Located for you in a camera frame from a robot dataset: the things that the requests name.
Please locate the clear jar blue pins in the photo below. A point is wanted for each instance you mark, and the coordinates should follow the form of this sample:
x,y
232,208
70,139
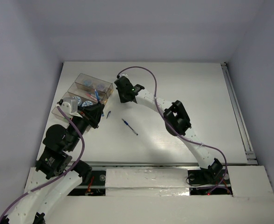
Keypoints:
x,y
87,82

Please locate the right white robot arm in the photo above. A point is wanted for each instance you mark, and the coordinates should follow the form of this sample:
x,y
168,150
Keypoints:
x,y
177,123

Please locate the blue pen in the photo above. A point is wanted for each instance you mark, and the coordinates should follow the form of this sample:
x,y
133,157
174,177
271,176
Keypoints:
x,y
127,124
98,99

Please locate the white foam front block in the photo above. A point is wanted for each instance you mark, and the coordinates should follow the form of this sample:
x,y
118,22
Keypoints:
x,y
146,182

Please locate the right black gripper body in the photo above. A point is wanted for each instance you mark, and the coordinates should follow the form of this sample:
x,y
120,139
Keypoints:
x,y
123,98

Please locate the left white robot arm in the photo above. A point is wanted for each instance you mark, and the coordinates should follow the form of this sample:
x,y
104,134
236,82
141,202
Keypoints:
x,y
53,178

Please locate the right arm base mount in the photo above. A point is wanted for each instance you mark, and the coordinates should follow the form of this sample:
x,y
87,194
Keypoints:
x,y
204,179

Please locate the aluminium rail right edge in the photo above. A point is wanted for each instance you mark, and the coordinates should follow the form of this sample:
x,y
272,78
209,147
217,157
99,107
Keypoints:
x,y
246,142

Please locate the clear compartment organizer tray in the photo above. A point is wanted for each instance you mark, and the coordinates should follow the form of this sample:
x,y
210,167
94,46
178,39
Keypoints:
x,y
73,86

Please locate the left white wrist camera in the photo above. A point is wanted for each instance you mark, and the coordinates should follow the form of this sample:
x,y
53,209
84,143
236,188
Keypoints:
x,y
69,106

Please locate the blue white tape roll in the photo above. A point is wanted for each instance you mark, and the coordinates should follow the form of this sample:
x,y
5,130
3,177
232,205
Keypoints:
x,y
79,100
87,103

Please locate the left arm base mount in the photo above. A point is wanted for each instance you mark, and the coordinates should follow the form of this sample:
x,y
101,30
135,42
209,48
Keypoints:
x,y
94,187

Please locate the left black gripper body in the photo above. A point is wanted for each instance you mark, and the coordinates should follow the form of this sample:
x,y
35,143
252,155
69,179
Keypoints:
x,y
90,117

